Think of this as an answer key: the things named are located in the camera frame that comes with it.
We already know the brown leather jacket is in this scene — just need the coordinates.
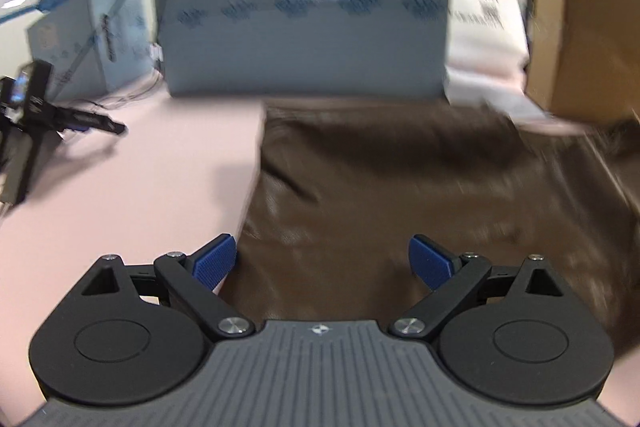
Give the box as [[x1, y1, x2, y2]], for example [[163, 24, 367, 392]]
[[220, 99, 640, 354]]

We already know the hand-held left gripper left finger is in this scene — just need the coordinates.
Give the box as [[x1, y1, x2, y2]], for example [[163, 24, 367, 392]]
[[64, 234, 255, 342]]

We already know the large blue-grey cardboard box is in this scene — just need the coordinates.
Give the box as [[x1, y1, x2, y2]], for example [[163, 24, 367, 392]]
[[152, 0, 452, 100]]

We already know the brown cardboard box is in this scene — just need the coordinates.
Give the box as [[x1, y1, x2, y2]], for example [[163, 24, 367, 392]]
[[525, 0, 640, 126]]

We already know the white printed plastic bag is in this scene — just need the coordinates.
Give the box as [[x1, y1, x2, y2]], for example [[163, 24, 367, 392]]
[[444, 0, 532, 74]]

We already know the black stand device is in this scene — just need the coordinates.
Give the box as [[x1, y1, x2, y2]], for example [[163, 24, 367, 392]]
[[0, 59, 129, 208]]

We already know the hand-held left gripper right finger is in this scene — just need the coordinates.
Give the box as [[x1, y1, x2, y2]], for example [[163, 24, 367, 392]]
[[389, 234, 577, 342]]

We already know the black cable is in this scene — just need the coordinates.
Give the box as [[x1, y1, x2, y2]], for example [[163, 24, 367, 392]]
[[65, 71, 167, 114]]

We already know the small light blue cardboard box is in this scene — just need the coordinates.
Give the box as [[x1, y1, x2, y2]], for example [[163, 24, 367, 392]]
[[27, 0, 157, 102]]

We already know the white printed paper sheet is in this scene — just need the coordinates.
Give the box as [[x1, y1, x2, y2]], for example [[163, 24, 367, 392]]
[[444, 66, 557, 124]]

